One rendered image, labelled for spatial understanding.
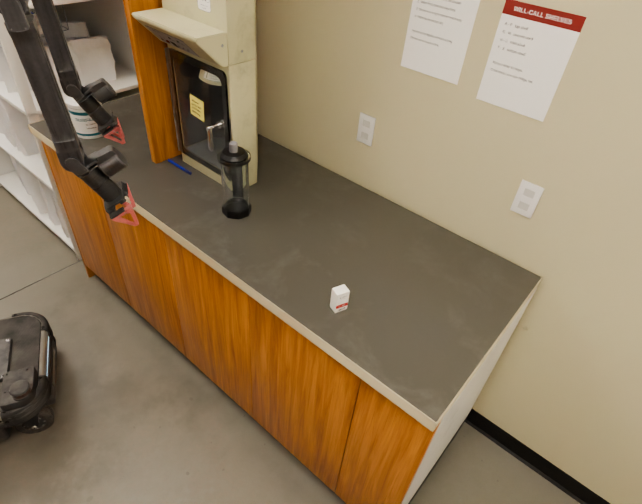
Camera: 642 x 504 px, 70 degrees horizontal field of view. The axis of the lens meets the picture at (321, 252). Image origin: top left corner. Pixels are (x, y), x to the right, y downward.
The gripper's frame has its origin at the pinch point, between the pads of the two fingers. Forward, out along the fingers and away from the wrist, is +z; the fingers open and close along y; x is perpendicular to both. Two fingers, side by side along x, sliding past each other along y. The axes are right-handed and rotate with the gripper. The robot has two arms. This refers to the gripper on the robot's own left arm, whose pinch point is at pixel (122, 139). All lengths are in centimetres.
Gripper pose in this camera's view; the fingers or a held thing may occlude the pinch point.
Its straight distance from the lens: 197.1
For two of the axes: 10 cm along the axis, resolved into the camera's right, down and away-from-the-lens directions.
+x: -8.5, 5.3, 0.4
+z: 3.9, 5.7, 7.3
